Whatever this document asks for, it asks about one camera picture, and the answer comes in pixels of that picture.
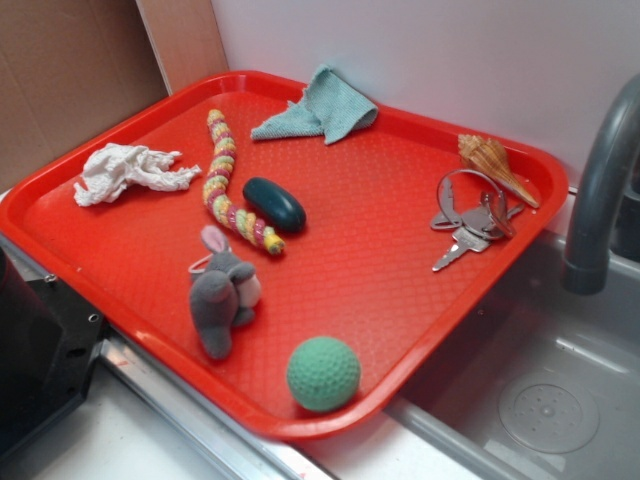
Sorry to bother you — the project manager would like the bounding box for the red plastic tray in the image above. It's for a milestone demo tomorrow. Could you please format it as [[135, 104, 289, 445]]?
[[1, 72, 568, 440]]

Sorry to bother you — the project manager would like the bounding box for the colourful braided rope toy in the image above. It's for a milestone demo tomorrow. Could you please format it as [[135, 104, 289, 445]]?
[[202, 109, 285, 256]]

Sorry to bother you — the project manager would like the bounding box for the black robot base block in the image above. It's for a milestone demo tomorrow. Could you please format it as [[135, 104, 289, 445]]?
[[1, 252, 105, 463]]

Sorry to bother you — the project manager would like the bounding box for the grey plush bunny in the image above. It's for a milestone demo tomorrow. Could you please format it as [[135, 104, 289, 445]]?
[[188, 225, 262, 360]]

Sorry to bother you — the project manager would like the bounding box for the grey plastic sink basin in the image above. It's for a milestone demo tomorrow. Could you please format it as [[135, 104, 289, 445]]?
[[387, 234, 639, 479]]

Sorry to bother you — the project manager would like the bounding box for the crumpled white tissue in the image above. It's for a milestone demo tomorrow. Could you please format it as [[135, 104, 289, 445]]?
[[74, 143, 202, 207]]

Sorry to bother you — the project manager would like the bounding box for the grey sink faucet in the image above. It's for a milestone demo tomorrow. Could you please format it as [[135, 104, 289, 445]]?
[[561, 76, 639, 295]]

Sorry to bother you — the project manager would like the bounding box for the brown spiral seashell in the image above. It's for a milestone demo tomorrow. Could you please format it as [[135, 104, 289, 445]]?
[[457, 134, 539, 208]]

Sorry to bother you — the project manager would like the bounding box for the green dimpled ball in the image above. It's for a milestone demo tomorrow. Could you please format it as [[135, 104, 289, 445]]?
[[286, 336, 362, 413]]

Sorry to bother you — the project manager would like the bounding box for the dark green oval soap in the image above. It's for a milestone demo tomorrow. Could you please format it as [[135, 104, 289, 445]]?
[[243, 177, 307, 233]]

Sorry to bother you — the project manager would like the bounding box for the brown cardboard panel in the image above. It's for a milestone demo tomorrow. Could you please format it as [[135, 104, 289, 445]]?
[[1, 1, 228, 190]]

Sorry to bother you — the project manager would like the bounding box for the teal folded cloth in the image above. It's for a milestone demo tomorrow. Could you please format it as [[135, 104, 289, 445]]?
[[251, 65, 378, 145]]

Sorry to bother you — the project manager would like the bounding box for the silver key bunch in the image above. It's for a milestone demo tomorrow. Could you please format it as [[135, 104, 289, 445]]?
[[430, 169, 525, 272]]

